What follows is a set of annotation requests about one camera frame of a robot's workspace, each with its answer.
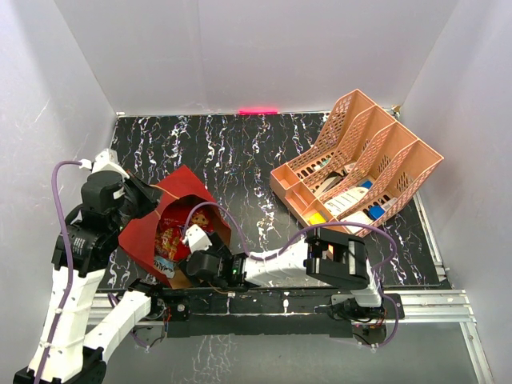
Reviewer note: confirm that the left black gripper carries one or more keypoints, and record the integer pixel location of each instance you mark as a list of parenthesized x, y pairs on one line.
[(150, 194)]

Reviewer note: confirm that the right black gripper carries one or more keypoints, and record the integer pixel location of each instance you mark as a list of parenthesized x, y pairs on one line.
[(218, 246)]

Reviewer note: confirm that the red paper bag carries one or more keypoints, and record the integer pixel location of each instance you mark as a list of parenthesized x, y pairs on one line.
[(180, 187)]

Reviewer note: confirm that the red cookie snack bag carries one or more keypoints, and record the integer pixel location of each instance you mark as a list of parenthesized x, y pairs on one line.
[(168, 247)]

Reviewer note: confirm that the pink plastic file organizer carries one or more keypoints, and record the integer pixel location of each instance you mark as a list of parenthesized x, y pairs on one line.
[(360, 144)]

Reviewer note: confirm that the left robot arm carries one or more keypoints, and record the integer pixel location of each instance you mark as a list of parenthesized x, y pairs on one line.
[(67, 351)]

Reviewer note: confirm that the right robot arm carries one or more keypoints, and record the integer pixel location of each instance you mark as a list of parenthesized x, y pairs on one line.
[(319, 255)]

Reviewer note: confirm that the yellow cube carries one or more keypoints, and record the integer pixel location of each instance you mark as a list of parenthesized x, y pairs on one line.
[(316, 218)]

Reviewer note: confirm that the pink tape strip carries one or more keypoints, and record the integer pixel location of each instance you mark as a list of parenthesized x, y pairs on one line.
[(261, 110)]

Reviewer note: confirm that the white label card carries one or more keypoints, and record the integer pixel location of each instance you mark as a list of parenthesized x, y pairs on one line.
[(342, 202)]

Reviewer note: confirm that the white card pack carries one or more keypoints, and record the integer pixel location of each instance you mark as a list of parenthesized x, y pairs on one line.
[(358, 217)]

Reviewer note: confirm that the blue cube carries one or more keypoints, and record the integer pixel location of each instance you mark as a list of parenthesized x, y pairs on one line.
[(375, 212)]

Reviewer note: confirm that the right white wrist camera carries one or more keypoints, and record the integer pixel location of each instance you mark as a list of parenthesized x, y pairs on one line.
[(196, 239)]

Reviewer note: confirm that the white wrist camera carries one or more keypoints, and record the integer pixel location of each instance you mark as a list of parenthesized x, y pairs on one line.
[(106, 160), (196, 239)]

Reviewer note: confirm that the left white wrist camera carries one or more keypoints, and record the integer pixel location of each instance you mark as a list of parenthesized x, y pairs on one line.
[(106, 160)]

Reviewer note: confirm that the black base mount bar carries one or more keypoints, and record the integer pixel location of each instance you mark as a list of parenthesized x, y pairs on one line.
[(269, 311)]

